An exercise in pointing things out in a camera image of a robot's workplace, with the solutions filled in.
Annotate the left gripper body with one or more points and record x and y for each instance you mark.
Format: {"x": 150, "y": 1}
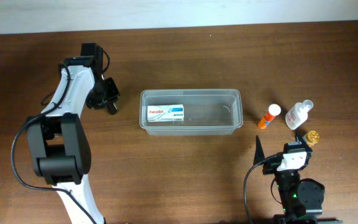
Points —
{"x": 106, "y": 92}

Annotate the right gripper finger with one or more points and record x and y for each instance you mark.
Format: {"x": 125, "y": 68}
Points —
{"x": 299, "y": 138}
{"x": 259, "y": 153}

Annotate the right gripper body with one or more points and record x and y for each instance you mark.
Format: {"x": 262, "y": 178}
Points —
{"x": 271, "y": 167}

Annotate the black bottle white cap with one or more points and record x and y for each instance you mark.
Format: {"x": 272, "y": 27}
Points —
{"x": 110, "y": 107}

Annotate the white spray bottle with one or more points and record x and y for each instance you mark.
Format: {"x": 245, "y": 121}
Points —
{"x": 298, "y": 114}

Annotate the white Panadol medicine box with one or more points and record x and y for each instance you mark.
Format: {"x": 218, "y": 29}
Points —
{"x": 165, "y": 113}

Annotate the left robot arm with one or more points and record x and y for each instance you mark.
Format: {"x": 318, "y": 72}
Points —
{"x": 60, "y": 150}

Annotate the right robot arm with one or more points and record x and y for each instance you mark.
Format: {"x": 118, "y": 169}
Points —
{"x": 301, "y": 199}

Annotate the clear plastic container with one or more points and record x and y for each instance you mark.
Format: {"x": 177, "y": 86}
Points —
{"x": 207, "y": 111}

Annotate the small gold lid jar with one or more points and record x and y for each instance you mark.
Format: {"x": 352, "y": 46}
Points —
{"x": 311, "y": 138}

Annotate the orange tube white cap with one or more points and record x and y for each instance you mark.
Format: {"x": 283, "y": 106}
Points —
{"x": 273, "y": 111}

